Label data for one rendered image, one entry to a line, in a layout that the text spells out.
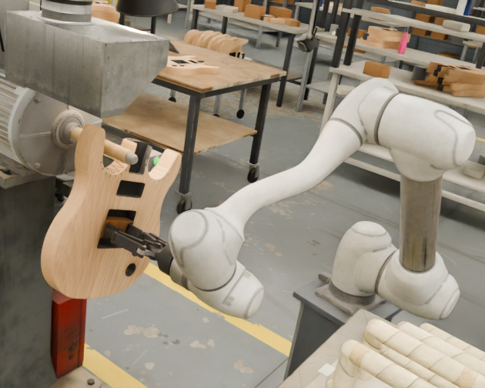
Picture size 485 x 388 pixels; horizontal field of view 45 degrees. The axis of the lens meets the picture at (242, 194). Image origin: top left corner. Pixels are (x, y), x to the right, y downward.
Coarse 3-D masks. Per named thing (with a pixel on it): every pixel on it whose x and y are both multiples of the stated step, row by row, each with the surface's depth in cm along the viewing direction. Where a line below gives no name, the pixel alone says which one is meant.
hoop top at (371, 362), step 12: (348, 348) 87; (360, 348) 86; (360, 360) 85; (372, 360) 85; (384, 360) 84; (372, 372) 85; (384, 372) 83; (396, 372) 83; (408, 372) 83; (396, 384) 82; (408, 384) 81; (420, 384) 81
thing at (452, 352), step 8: (400, 328) 108; (408, 328) 108; (416, 328) 107; (416, 336) 106; (424, 336) 106; (432, 336) 106; (432, 344) 105; (440, 344) 104; (448, 344) 104; (440, 352) 104; (448, 352) 103; (456, 352) 103; (464, 352) 103; (456, 360) 102; (464, 360) 102; (472, 360) 101; (480, 360) 102; (472, 368) 101; (480, 368) 100
